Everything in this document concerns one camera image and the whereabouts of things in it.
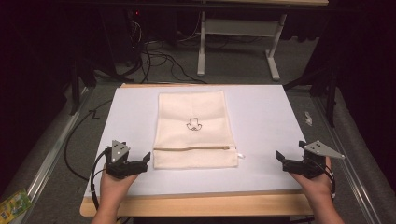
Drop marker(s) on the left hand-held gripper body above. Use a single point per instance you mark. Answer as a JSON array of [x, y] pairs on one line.
[[120, 168]]

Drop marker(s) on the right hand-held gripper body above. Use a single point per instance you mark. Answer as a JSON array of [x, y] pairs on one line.
[[303, 166]]

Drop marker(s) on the cream zippered cloth bag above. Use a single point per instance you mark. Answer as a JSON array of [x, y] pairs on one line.
[[193, 105]]

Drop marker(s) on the person's left hand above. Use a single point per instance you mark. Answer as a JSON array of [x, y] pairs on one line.
[[113, 188]]

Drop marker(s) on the person's right hand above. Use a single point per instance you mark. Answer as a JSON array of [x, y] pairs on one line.
[[317, 186]]

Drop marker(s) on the crumpled clear plastic scrap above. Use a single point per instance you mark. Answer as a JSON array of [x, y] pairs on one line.
[[308, 118]]

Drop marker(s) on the white table mat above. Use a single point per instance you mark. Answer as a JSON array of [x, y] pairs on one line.
[[264, 124]]

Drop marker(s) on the black metal stand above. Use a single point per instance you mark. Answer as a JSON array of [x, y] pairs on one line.
[[74, 87], [330, 93]]

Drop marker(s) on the wooden table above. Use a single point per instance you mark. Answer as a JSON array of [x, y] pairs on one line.
[[211, 205]]

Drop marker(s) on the green printed packet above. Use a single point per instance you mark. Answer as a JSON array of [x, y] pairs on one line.
[[12, 207]]

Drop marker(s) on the silver floor rail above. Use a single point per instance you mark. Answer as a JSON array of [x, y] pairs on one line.
[[348, 168], [46, 161]]

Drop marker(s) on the white metal desk frame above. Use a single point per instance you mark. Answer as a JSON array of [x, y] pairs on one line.
[[239, 26]]

